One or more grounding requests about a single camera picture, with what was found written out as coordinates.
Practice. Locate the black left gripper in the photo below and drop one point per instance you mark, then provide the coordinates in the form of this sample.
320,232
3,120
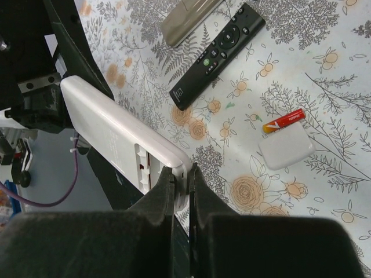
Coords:
30,84

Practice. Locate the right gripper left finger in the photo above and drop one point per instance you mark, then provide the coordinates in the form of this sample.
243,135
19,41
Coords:
136,242

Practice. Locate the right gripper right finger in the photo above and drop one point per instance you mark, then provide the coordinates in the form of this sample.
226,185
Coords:
224,243

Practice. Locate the white remote control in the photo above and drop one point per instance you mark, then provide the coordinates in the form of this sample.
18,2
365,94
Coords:
123,140

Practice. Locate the white battery cover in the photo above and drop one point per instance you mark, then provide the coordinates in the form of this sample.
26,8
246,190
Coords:
286,147

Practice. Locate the black remote control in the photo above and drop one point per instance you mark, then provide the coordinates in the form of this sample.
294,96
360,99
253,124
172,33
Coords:
231,40

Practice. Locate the grey remote control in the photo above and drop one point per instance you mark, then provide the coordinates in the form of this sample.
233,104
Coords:
185,18

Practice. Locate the floral table mat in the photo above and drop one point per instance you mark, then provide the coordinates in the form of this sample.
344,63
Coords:
311,55

